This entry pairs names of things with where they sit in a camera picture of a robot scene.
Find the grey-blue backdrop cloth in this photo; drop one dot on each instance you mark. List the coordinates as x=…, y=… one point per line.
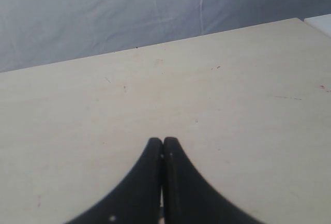
x=37, y=32

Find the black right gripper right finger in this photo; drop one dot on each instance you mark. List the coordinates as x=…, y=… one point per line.
x=188, y=197

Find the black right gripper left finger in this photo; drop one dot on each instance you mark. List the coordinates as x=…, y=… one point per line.
x=136, y=199

